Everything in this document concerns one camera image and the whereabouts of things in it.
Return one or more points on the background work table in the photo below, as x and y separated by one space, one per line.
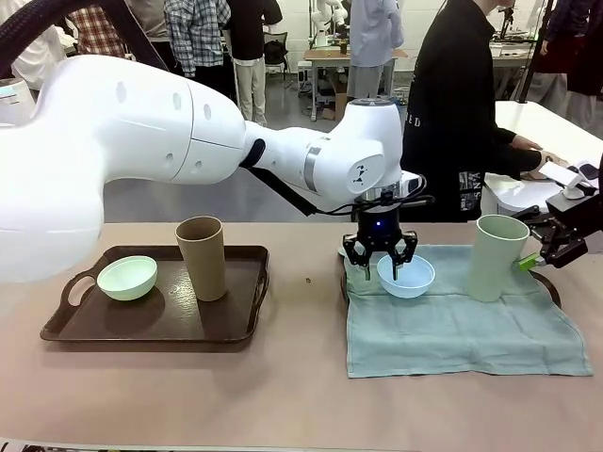
325 54

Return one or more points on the brown tall cup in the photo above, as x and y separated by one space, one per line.
202 263

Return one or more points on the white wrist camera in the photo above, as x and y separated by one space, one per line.
572 181
410 181

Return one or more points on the pale blue bowl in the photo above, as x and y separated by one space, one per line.
410 288

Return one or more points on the pale green tall cup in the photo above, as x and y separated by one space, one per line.
490 263

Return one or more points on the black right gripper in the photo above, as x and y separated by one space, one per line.
579 212

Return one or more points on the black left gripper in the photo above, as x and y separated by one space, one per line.
377 226

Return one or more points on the person in black shirt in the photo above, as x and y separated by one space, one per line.
447 94

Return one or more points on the cardboard box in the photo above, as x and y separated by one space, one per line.
335 106

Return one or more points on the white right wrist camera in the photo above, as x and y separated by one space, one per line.
572 181

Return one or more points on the person's left forearm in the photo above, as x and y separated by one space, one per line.
506 135

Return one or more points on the person in maroon clothes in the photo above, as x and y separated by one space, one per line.
584 56

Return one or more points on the person in white shirt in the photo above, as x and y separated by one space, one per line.
33 61

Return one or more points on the person in red plaid shirt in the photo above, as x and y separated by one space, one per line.
99 28

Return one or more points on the person's right forearm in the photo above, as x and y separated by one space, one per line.
518 157

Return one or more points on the teal cloth mat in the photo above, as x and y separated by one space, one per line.
447 339

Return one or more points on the pale green bowl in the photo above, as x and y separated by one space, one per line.
127 282

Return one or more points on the person's left hand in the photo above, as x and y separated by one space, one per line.
528 144

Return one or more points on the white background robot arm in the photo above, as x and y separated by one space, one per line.
321 33

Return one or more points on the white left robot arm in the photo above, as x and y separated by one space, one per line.
141 132

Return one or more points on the black stand pole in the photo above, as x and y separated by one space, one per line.
532 61

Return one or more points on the dark brown serving tray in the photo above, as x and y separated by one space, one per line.
342 285
226 311

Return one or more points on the person in light blue shirt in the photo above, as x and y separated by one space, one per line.
372 33

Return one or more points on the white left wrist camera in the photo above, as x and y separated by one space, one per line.
410 181

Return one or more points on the person in black tee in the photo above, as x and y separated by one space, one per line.
249 80

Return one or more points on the person in blue plaid shirt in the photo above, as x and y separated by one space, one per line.
198 33

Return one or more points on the white cylindrical air purifier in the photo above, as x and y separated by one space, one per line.
14 101

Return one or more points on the black office chair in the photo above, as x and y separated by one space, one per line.
275 52

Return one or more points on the person's right hand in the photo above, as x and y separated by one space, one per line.
550 158

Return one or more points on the white side table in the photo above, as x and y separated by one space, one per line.
565 127

